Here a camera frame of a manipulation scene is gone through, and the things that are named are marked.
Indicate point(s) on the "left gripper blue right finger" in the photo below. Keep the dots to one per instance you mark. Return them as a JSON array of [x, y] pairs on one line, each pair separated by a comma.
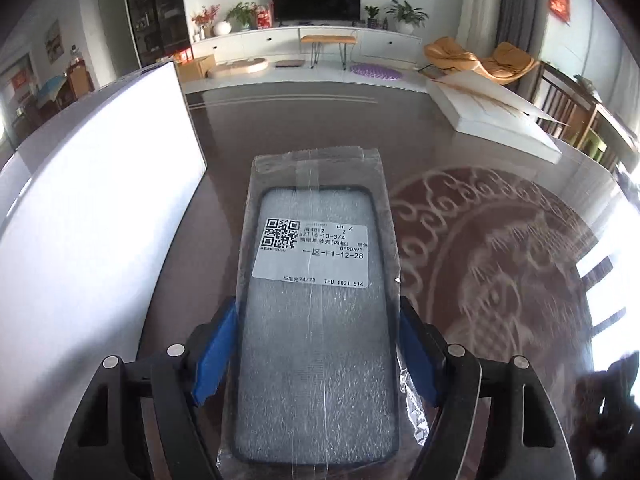
[[524, 438]]

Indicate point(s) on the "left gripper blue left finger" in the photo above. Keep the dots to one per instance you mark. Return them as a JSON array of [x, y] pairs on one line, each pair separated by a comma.
[[106, 438]]

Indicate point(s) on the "phone case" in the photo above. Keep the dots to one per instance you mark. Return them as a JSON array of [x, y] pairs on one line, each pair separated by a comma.
[[317, 386]]

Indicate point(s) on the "black cloth bundle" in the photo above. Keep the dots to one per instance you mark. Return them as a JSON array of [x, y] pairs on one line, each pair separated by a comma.
[[605, 440]]

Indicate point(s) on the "large white storage box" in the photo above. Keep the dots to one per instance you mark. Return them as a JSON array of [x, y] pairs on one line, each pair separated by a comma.
[[90, 204]]

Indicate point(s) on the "white flat canvas box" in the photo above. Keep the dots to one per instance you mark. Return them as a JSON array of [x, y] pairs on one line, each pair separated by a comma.
[[476, 106]]

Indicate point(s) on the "wooden dining chair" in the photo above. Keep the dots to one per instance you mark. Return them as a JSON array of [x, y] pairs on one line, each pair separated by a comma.
[[571, 109]]

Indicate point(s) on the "orange lounge chair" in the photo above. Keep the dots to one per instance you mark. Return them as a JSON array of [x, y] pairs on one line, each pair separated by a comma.
[[504, 66]]

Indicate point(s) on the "purple round floor mat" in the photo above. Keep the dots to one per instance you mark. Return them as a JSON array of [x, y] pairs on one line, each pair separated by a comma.
[[373, 71]]

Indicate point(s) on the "cardboard box on floor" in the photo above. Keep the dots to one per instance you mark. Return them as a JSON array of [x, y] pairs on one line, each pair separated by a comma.
[[195, 69]]

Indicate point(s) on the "white TV cabinet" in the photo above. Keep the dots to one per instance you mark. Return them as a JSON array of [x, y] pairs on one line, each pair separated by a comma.
[[282, 43]]

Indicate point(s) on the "beige round floor cushion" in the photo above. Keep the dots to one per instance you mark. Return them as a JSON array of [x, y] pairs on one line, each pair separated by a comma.
[[241, 67]]

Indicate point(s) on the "green potted plant white pot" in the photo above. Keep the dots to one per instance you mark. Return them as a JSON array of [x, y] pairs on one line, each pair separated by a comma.
[[407, 17]]

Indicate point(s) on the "small dark potted plant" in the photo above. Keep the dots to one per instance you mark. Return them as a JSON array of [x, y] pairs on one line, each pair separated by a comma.
[[372, 16]]

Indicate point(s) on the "small wooden bench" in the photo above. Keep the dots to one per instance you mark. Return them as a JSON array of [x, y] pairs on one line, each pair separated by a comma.
[[317, 42]]

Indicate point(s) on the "grey curtain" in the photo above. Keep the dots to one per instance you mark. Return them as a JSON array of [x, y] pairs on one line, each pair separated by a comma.
[[522, 24]]

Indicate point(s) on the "red flower vase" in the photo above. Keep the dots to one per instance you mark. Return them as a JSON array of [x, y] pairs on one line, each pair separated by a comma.
[[203, 21]]

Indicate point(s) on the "green leafy plant left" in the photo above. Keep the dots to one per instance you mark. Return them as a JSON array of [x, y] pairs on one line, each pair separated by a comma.
[[243, 14]]

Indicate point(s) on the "black display shelf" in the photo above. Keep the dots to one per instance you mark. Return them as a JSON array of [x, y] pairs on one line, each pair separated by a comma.
[[158, 28]]

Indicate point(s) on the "black flat television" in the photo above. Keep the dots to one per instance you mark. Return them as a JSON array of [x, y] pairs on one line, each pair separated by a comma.
[[316, 10]]

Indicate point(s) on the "framed wall painting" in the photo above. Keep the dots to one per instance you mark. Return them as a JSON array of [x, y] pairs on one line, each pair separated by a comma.
[[53, 42]]

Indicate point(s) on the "red wall hanging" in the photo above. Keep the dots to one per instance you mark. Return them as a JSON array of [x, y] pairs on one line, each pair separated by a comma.
[[560, 9]]

